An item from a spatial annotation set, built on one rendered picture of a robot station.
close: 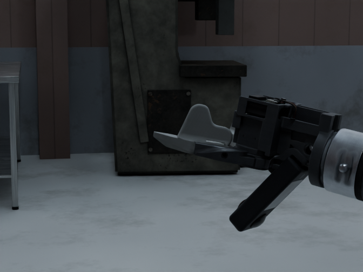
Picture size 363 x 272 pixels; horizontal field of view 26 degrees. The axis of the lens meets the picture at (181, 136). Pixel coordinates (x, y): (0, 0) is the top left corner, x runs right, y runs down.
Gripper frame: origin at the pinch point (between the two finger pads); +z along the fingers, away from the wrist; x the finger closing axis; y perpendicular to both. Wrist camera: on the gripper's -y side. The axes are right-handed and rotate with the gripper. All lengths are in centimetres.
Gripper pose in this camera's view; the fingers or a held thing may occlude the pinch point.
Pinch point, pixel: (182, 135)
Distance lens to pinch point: 101.2
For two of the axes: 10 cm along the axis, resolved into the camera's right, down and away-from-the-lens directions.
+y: 1.7, -9.7, -1.7
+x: -5.1, 0.6, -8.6
